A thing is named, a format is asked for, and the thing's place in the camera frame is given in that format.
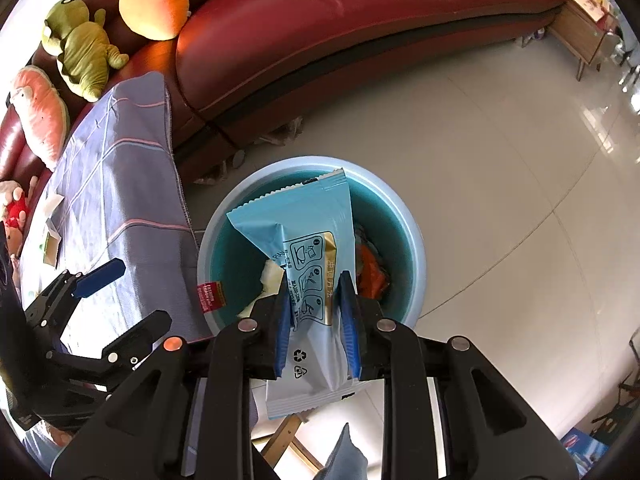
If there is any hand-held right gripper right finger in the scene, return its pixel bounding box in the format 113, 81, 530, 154
337, 270, 592, 480

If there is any wooden side table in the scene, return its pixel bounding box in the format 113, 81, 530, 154
549, 0, 622, 82

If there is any pink plush toy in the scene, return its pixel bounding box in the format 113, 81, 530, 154
9, 66, 71, 171

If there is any blue plaid tablecloth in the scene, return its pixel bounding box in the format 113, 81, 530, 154
20, 71, 202, 357

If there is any green plush toy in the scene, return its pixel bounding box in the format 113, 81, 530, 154
41, 0, 129, 104

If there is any light blue snack packet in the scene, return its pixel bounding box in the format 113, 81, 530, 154
226, 167, 364, 421

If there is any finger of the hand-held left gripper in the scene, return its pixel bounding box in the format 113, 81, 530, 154
97, 310, 174, 376
26, 258, 126, 332

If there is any orange carrot plush toy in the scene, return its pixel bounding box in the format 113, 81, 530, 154
116, 0, 190, 41

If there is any teal plastic bin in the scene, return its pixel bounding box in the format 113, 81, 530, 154
196, 156, 427, 342

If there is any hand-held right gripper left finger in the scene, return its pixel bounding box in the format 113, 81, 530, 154
51, 272, 293, 480

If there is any dark metal chair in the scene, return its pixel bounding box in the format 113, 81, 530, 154
590, 326, 640, 437

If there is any dark red leather sofa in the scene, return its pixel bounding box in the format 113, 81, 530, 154
0, 0, 569, 186

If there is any wooden stool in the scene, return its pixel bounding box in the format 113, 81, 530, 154
252, 414, 322, 472

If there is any blue printed bag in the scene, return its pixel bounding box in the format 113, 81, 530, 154
559, 427, 609, 477

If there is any green and white carton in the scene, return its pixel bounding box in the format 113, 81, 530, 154
42, 217, 62, 267

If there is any red label tag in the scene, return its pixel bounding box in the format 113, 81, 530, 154
196, 282, 226, 315

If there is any orange wrapper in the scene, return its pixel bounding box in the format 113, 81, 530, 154
357, 241, 391, 302

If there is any blue grey cloth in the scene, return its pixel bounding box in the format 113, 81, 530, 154
316, 422, 369, 480

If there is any red and white plush toy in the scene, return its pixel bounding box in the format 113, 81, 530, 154
0, 177, 32, 261

